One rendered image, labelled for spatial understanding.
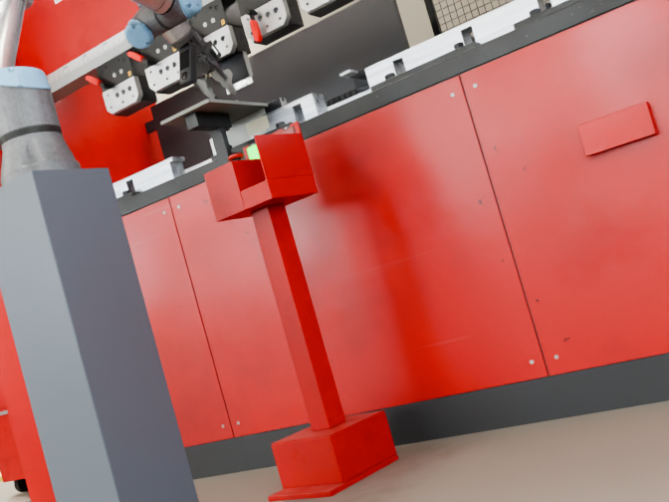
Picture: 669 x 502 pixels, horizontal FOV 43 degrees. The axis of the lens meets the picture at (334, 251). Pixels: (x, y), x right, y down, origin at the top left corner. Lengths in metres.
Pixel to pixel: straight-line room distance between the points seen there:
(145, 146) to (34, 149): 1.80
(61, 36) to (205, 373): 1.24
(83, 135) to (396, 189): 1.50
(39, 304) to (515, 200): 1.05
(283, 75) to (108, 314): 1.65
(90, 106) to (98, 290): 1.78
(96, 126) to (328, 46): 0.94
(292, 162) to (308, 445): 0.65
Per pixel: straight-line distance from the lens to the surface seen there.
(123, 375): 1.63
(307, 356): 2.00
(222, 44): 2.57
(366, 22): 2.93
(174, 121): 2.38
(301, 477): 2.01
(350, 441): 1.95
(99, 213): 1.69
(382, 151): 2.13
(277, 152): 1.98
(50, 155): 1.69
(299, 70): 3.06
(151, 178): 2.76
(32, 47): 3.17
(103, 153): 3.30
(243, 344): 2.44
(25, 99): 1.73
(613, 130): 1.91
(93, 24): 2.95
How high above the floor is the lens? 0.40
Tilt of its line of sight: 3 degrees up
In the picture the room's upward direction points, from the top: 16 degrees counter-clockwise
